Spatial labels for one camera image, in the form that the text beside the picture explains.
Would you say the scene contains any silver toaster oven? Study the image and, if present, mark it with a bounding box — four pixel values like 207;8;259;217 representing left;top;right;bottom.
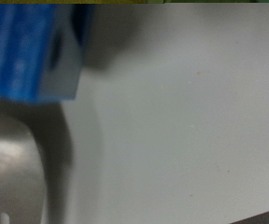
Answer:
0;3;269;224

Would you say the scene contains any metal spatula with blue block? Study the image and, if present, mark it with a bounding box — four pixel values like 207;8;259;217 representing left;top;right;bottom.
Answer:
0;3;93;224

